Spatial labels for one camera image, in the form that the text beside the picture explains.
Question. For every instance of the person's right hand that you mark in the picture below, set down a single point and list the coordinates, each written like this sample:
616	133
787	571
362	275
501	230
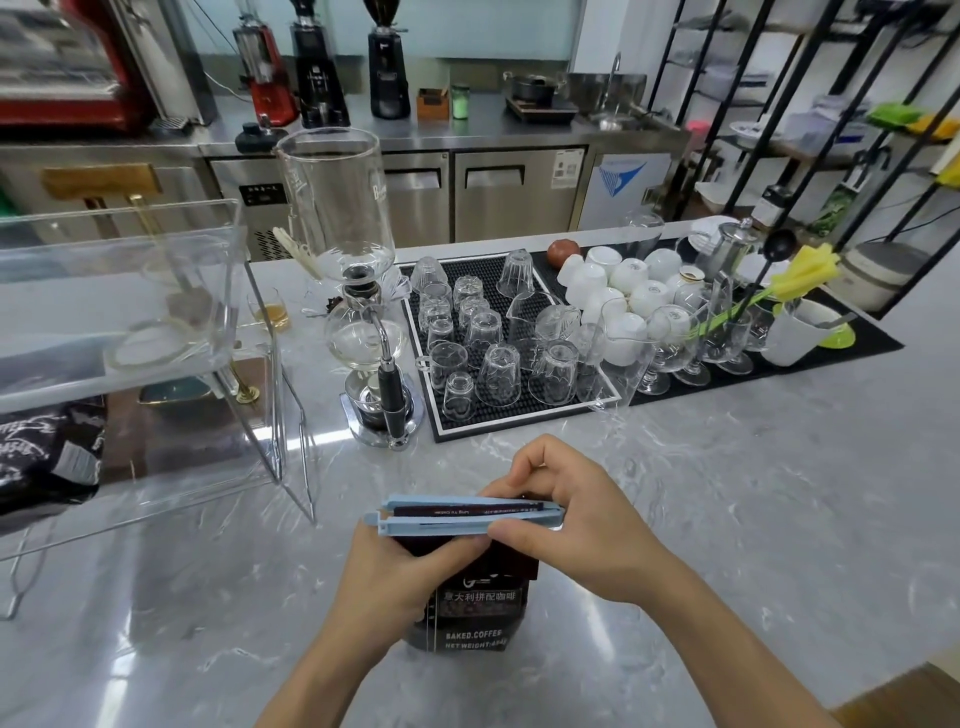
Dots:
600	540

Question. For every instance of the person's left hand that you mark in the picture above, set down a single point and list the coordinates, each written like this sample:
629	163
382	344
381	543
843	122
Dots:
375	600

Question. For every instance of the blue sealing clip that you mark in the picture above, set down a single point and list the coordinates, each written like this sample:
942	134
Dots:
435	525

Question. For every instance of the plain black coffee bag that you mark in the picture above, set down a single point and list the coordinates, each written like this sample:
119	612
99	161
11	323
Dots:
472	607

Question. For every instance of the coffee bag with orange label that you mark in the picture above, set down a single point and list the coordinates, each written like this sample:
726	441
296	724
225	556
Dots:
45	457

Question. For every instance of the clear acrylic shelf rack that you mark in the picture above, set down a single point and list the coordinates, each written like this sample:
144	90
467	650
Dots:
112	300

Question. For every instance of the person's left forearm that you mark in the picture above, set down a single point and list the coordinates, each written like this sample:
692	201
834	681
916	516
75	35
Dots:
322	690

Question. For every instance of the person's right forearm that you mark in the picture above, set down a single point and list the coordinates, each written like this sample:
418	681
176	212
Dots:
735	660

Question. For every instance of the glass siphon coffee maker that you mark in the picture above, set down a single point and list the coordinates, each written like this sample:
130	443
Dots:
334	195

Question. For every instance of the red coffee grinder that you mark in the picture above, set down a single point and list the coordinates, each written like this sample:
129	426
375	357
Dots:
270	90

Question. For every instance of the black white-edged bar mat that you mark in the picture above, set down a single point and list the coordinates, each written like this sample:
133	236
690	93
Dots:
480	427

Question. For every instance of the clear stemmed glass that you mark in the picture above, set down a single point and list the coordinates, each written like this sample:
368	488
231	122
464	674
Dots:
652	384
694	376
759	330
735	365

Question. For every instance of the tall clear glass pitcher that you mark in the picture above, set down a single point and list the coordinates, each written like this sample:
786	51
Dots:
622	367

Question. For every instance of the cluster of upturned glass cups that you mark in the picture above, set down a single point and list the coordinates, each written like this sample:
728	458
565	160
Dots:
495	367

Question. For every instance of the glass serving jug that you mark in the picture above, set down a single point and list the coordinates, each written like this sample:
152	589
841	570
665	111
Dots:
532	315

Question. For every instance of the pile of white ceramic cups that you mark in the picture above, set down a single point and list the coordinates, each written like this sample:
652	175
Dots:
630	289

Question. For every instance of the white ceramic mug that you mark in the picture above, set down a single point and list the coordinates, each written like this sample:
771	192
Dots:
795	330

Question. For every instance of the teal ceramic dish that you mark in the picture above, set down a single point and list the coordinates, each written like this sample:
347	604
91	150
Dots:
176	391

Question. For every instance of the glass dish with brown spices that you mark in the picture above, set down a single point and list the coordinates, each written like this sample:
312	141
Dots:
330	304

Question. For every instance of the small glass of amber liquid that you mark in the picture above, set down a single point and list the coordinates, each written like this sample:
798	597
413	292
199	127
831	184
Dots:
271	316

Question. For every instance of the lime green plastic tool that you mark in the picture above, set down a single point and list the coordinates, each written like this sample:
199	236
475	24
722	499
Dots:
838	339

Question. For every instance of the wide clear glass tumbler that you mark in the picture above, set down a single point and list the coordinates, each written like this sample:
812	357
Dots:
643	225

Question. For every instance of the steel french press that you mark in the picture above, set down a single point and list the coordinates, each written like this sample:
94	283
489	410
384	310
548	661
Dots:
727	247

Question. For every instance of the long plain black bar mat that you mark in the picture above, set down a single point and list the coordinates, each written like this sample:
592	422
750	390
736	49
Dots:
862	341

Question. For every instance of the stack of white saucers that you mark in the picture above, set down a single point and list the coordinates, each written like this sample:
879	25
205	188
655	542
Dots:
712	229

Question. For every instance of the stainless steel counter cabinet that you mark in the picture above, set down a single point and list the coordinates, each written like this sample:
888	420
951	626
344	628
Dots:
510	202

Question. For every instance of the white panel with blue mark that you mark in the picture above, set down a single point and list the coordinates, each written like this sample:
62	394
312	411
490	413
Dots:
622	184

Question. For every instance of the cream stirring paddle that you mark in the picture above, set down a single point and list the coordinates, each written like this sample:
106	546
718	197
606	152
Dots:
296	251

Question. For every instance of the dark glass bottle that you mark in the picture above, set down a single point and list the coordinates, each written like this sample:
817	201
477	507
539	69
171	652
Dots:
772	202

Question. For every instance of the white rice cooker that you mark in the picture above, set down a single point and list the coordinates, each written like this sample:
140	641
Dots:
877	274

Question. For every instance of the black induction cooker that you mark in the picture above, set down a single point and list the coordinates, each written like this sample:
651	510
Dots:
540	112

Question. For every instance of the brass drip stand wooden base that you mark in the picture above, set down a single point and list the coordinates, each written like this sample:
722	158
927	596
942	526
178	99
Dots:
146	214

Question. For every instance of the black cooking pot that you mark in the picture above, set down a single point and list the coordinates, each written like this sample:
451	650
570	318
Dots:
534	88

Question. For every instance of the chrome sink faucet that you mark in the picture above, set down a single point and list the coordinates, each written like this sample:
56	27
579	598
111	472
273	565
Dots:
615	82

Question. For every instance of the green jar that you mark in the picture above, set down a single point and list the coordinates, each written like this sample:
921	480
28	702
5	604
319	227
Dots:
460	103

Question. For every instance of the black tamper station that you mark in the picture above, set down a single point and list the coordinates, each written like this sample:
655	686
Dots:
261	139

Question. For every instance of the black metal shelf rack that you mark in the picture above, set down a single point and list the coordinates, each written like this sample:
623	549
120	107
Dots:
817	112

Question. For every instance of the wooden chair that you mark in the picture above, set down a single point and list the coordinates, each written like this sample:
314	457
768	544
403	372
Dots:
101	180

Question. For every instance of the black grinder dark hopper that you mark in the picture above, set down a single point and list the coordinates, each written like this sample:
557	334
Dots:
388	75

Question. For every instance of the green cloth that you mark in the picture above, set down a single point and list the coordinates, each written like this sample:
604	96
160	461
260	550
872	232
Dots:
892	114

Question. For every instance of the black grinder clear hopper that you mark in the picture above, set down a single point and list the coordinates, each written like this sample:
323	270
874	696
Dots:
319	82

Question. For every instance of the yellow cloth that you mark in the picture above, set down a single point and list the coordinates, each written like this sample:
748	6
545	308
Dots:
937	127

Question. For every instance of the steel water boiler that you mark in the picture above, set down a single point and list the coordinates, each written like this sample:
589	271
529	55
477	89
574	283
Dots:
172	60

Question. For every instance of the red espresso machine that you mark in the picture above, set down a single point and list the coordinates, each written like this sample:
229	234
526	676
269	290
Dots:
60	75

